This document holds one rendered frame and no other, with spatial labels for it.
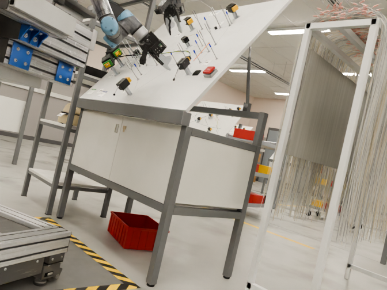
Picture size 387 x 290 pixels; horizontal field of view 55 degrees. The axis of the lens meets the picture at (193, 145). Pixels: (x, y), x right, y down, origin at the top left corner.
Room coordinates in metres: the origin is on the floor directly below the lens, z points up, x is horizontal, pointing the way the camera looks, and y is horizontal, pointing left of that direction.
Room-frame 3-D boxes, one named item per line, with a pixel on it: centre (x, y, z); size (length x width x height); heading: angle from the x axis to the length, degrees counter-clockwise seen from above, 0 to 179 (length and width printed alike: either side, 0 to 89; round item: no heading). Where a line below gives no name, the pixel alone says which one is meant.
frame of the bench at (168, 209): (2.45, 0.23, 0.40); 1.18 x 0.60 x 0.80; 42
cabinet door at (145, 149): (2.04, 0.26, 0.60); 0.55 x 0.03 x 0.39; 42
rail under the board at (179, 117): (2.24, 0.46, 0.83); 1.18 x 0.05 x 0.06; 42
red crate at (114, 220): (2.55, 0.24, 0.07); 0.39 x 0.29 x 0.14; 29
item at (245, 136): (5.05, -0.88, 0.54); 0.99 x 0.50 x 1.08; 142
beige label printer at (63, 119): (2.95, 0.90, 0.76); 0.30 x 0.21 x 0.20; 136
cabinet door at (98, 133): (2.45, 0.63, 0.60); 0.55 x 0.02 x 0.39; 42
